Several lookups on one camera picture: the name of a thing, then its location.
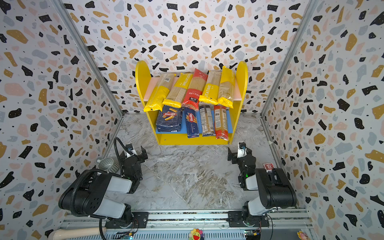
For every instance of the yellow shelf unit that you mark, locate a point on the yellow shelf unit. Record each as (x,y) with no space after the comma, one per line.
(145,84)

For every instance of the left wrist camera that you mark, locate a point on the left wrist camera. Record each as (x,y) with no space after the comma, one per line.
(130,151)

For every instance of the red bottom spaghetti bag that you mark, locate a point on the red bottom spaghetti bag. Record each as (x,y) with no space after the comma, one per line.
(194,90)

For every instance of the aluminium corner post left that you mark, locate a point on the aluminium corner post left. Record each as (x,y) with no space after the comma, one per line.
(65,16)

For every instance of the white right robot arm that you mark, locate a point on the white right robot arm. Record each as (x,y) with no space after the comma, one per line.
(274,188)

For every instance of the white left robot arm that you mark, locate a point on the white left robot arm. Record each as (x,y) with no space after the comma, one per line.
(86,196)

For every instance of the smiling flower toy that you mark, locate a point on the smiling flower toy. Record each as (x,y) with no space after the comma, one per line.
(196,234)

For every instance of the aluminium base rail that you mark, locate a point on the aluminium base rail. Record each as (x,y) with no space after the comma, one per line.
(177,224)

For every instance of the aluminium corner post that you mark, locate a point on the aluminium corner post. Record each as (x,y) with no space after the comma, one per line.
(290,54)
(65,16)

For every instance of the colourful toy at corner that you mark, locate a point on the colourful toy at corner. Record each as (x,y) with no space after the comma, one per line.
(303,236)

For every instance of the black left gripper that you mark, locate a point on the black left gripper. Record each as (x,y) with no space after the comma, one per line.
(139,158)

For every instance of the yellow Pastatime spaghetti bag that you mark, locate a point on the yellow Pastatime spaghetti bag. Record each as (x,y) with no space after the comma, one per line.
(211,90)

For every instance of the aluminium corner post right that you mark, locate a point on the aluminium corner post right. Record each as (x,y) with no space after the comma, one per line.
(290,54)

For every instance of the wooden handle at rail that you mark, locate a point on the wooden handle at rail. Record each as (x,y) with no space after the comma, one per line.
(69,234)

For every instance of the blue Barilla pasta box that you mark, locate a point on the blue Barilla pasta box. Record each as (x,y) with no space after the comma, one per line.
(169,120)

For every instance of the dark label spaghetti bag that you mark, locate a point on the dark label spaghetti bag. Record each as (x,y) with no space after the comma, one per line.
(206,120)

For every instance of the yellow spaghetti bag crosswise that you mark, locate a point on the yellow spaghetti bag crosswise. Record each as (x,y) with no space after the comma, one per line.
(226,88)

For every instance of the red spaghetti bag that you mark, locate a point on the red spaghetti bag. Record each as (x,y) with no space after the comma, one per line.
(194,90)
(221,125)

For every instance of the red card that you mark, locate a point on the red card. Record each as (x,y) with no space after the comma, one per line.
(269,166)

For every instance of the yellow spaghetti bag front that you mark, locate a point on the yellow spaghetti bag front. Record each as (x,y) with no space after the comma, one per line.
(177,94)

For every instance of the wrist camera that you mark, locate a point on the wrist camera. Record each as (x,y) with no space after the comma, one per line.
(130,151)
(242,150)

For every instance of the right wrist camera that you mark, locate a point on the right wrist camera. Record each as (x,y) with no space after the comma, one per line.
(242,150)

